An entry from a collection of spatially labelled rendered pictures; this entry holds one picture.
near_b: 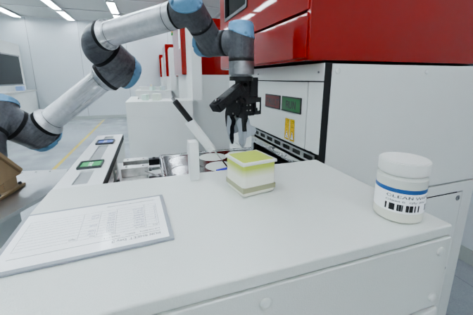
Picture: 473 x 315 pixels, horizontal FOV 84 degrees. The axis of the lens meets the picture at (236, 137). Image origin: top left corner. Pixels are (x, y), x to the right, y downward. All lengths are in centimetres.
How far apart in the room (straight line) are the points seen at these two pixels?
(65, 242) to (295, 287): 30
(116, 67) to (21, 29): 829
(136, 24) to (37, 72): 833
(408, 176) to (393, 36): 50
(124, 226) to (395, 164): 41
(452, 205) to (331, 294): 90
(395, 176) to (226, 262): 28
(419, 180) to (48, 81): 894
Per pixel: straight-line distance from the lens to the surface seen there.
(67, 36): 898
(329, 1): 74
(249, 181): 48
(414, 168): 45
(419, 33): 95
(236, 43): 77
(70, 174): 73
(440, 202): 119
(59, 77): 899
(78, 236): 44
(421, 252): 49
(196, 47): 85
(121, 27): 89
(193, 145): 55
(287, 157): 86
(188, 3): 74
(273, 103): 95
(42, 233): 48
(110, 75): 105
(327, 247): 39
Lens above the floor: 118
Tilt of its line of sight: 13 degrees down
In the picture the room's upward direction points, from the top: straight up
